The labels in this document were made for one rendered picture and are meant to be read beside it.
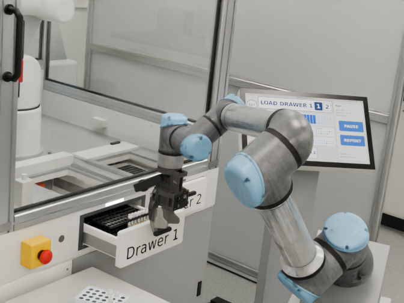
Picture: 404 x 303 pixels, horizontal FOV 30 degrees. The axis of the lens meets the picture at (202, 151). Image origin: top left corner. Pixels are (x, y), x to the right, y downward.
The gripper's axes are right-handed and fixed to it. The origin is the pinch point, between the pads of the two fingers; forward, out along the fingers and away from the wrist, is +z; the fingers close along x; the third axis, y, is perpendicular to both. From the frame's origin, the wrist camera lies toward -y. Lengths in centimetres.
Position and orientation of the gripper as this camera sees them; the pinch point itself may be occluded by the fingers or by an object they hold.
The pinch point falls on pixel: (158, 229)
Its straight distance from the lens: 223.8
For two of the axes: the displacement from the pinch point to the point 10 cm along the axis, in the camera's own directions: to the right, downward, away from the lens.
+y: 8.0, 2.5, -5.5
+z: -1.0, 9.5, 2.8
